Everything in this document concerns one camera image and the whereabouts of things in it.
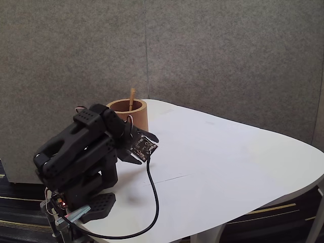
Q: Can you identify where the black camera cable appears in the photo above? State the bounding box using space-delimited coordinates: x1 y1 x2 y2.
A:
49 154 160 240

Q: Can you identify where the brown cylindrical pen holder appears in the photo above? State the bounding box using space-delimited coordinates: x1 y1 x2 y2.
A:
105 98 149 133

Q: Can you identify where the tan wooden pen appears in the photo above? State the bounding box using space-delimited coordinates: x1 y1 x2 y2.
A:
128 87 136 111

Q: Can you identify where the white table leg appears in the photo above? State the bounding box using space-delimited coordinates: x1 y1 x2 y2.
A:
306 186 324 243
190 224 226 243

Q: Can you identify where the bare camera circuit board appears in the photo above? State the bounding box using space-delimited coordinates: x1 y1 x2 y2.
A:
127 135 159 162

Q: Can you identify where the metal table clamp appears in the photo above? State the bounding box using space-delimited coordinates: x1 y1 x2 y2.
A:
52 205 91 243

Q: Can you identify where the controller board with red LED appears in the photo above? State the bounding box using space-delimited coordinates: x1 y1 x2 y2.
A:
50 192 69 211

